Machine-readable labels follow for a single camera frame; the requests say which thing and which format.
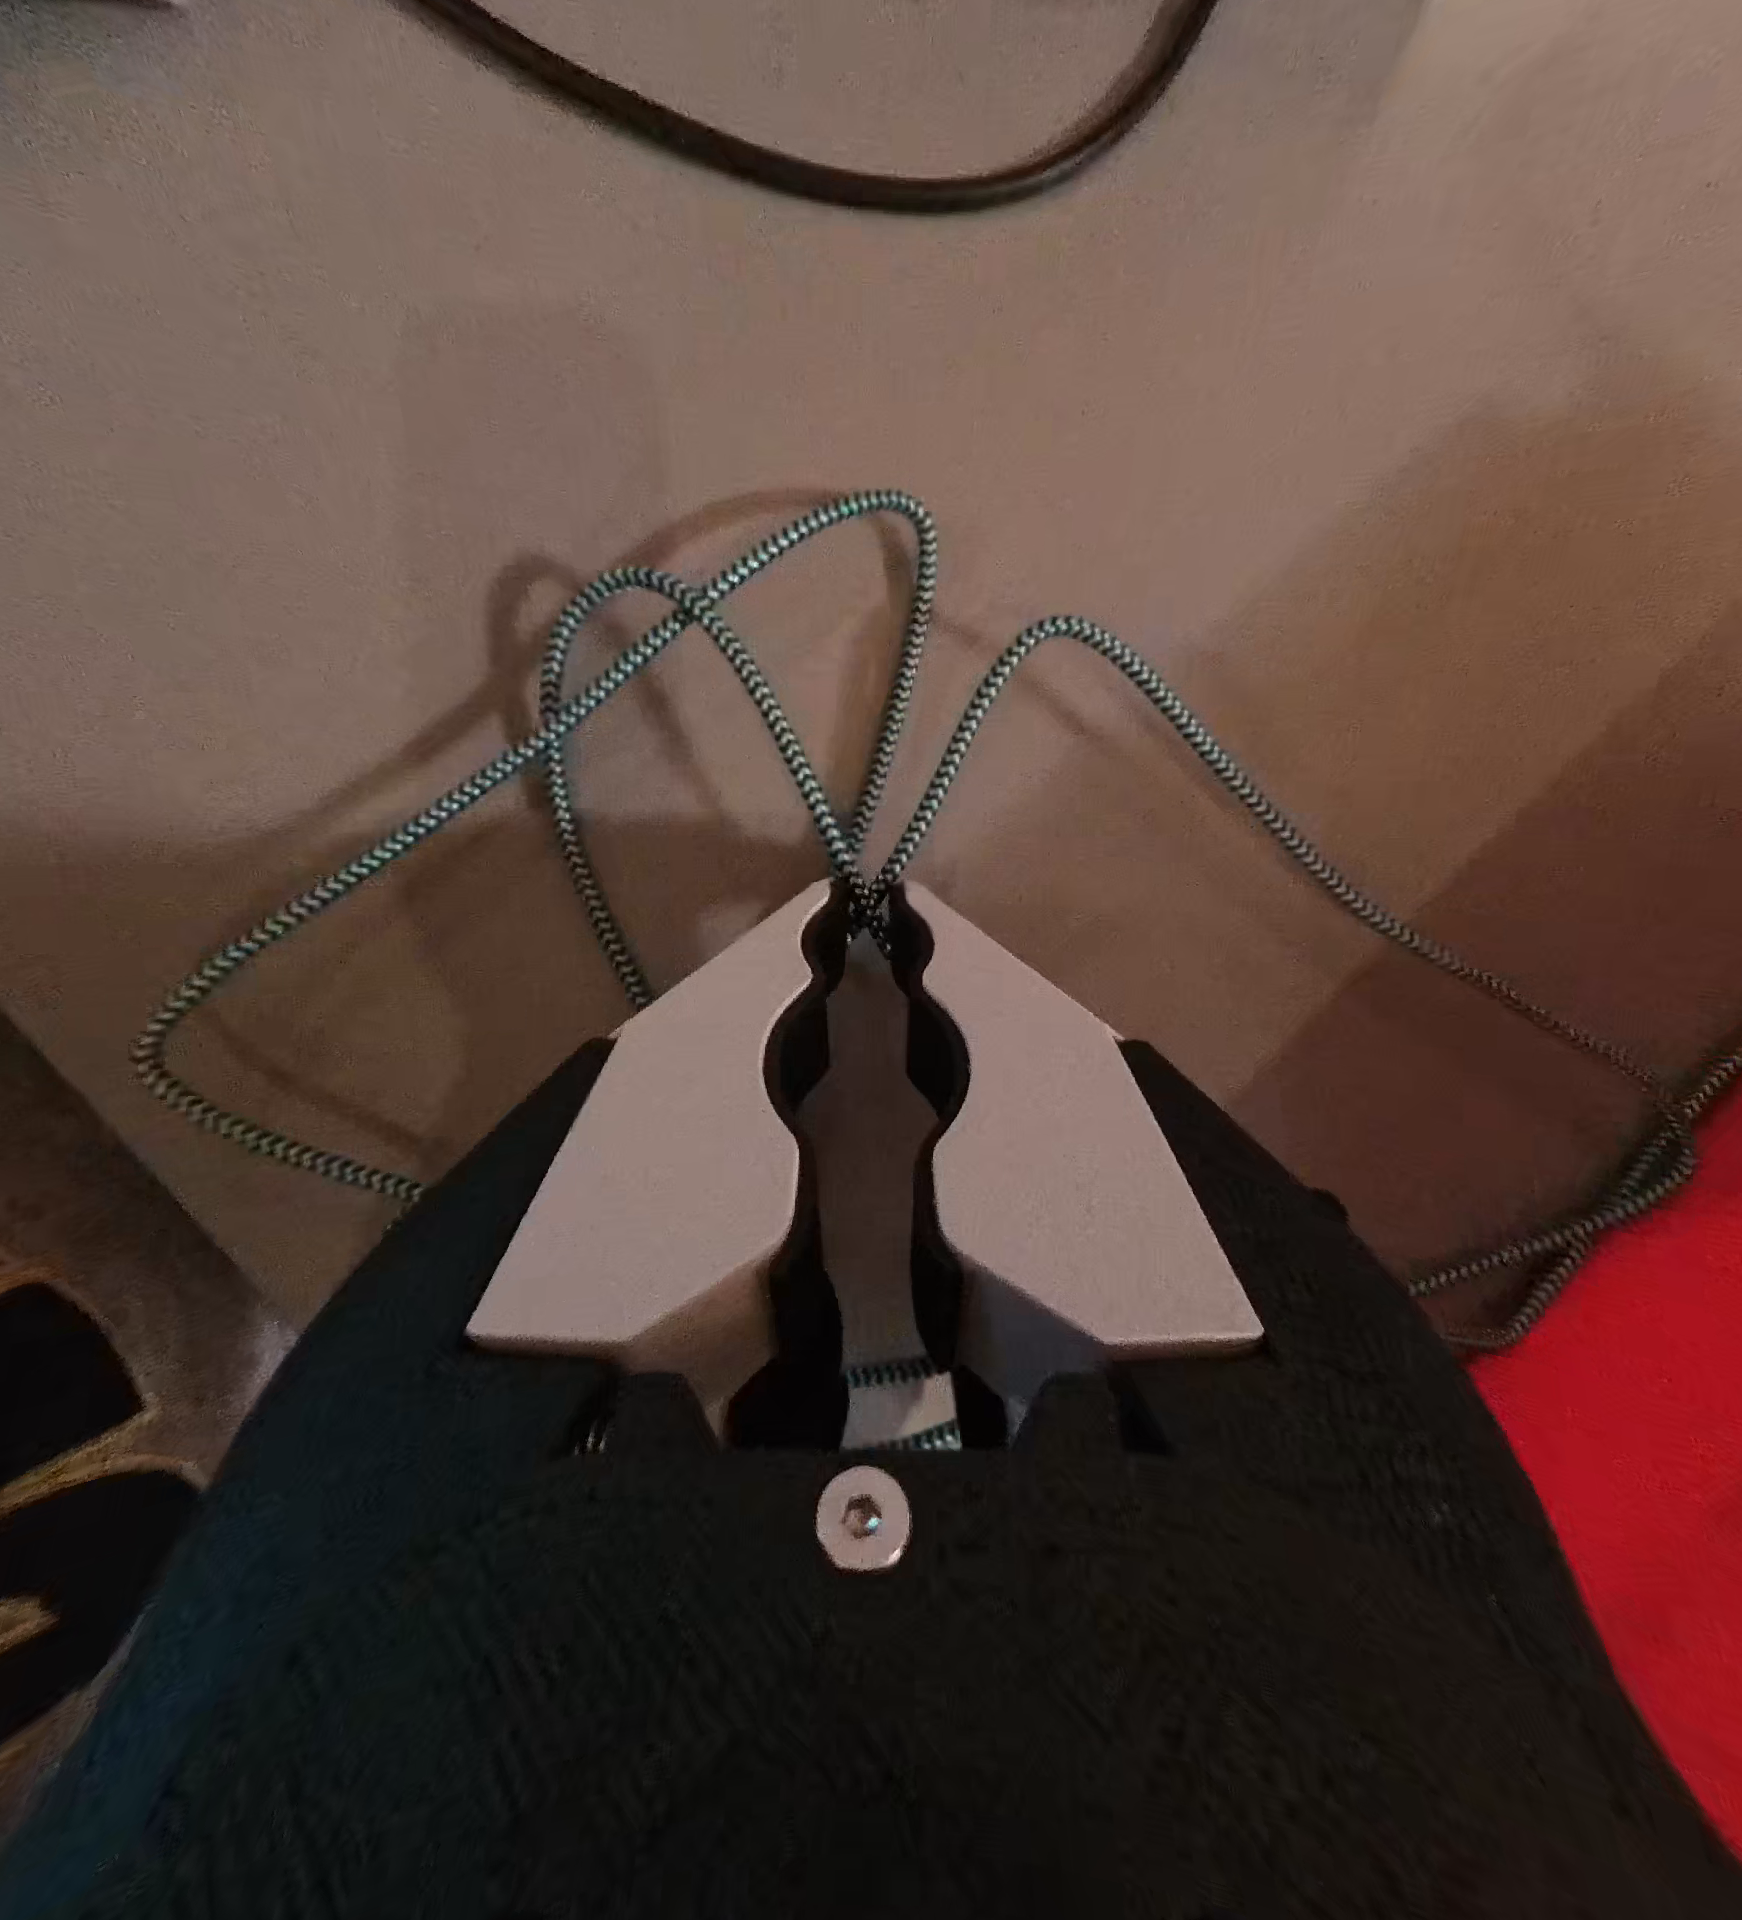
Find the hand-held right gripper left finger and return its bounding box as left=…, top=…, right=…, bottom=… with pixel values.
left=466, top=883, right=851, bottom=1418

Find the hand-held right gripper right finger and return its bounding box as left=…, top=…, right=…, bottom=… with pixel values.
left=893, top=883, right=1271, bottom=1418

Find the teal braided usb cable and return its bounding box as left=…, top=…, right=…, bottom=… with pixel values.
left=132, top=488, right=1742, bottom=1454

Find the black usb cable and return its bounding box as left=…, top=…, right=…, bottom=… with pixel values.
left=406, top=0, right=1223, bottom=212

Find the red plastic bin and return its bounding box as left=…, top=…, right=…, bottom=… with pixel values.
left=1463, top=989, right=1742, bottom=1920

